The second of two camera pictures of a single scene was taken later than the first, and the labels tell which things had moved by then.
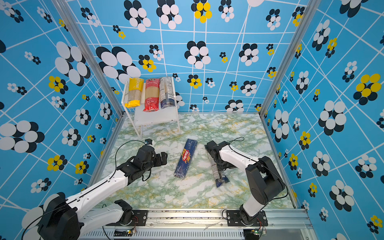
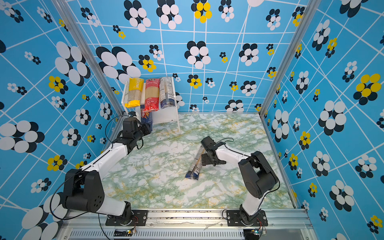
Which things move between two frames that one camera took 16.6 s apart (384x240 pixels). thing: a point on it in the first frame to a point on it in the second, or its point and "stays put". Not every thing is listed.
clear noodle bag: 220,179 to 193,172
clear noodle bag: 167,92 stays put
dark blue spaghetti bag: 185,159 to 146,116
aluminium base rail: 281,225 stays put
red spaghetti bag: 152,94 stays put
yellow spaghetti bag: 136,86 stays put
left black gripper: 159,162 to 146,129
